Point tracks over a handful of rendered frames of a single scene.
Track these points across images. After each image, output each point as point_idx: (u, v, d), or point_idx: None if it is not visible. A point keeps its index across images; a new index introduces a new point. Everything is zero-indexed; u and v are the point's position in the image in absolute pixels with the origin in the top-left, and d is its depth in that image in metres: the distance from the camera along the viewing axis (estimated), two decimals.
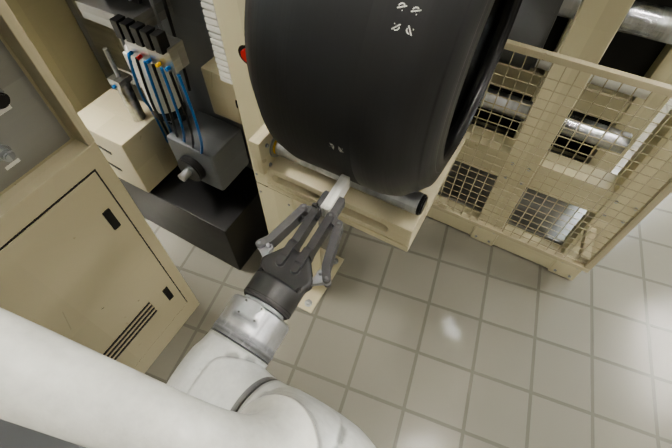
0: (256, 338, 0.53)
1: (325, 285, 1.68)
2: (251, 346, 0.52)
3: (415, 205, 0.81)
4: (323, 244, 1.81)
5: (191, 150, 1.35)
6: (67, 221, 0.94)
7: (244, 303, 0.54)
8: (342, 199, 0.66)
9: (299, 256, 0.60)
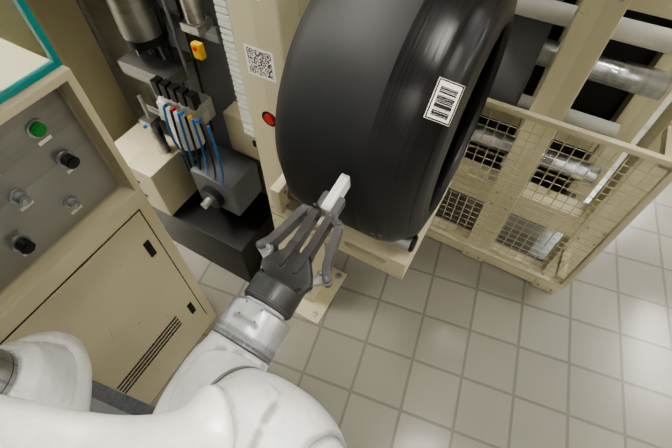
0: (257, 339, 0.53)
1: (330, 298, 1.86)
2: (252, 347, 0.52)
3: (406, 250, 1.00)
4: None
5: (213, 181, 1.53)
6: (116, 253, 1.12)
7: (244, 304, 0.55)
8: (342, 199, 0.66)
9: (299, 257, 0.60)
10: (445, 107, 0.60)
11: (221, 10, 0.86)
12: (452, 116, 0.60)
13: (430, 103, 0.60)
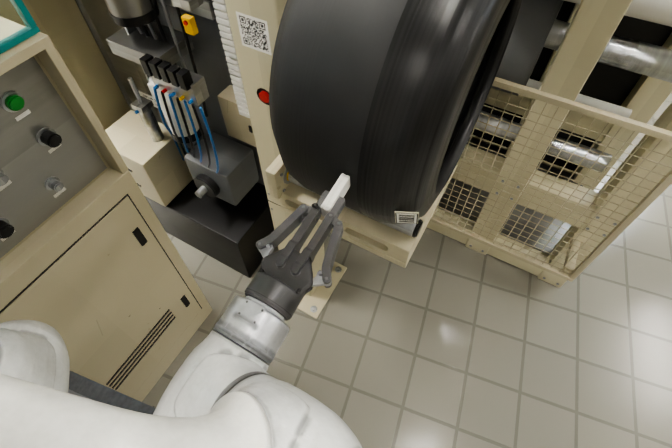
0: (257, 339, 0.53)
1: (329, 292, 1.80)
2: (252, 347, 0.52)
3: (415, 223, 0.93)
4: None
5: (207, 169, 1.47)
6: (103, 240, 1.06)
7: (245, 305, 0.55)
8: (342, 199, 0.66)
9: (299, 257, 0.60)
10: (409, 218, 0.73)
11: None
12: (417, 221, 0.74)
13: (396, 219, 0.74)
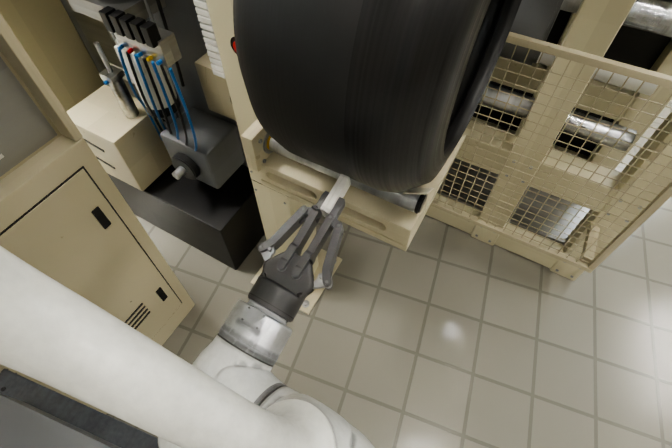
0: (259, 345, 0.55)
1: None
2: (255, 352, 0.54)
3: None
4: None
5: (185, 147, 1.32)
6: (54, 220, 0.91)
7: (247, 311, 0.56)
8: (342, 200, 0.66)
9: (300, 260, 0.61)
10: (422, 189, 0.73)
11: None
12: (431, 190, 0.73)
13: (409, 190, 0.74)
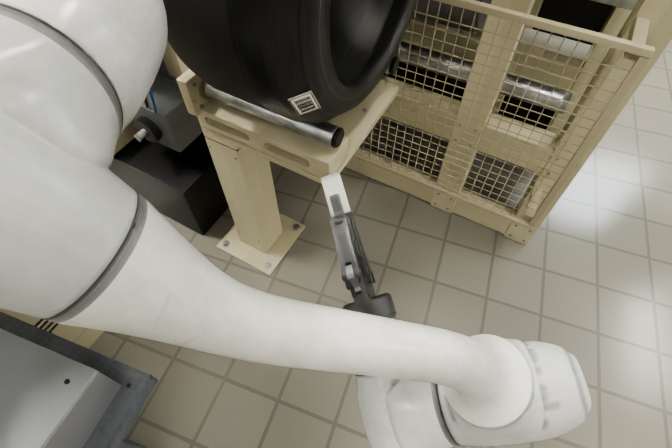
0: None
1: (285, 249, 1.72)
2: None
3: None
4: (286, 212, 1.85)
5: (146, 110, 1.39)
6: None
7: None
8: (330, 198, 0.65)
9: None
10: (308, 103, 0.70)
11: None
12: (318, 104, 0.70)
13: (296, 110, 0.70)
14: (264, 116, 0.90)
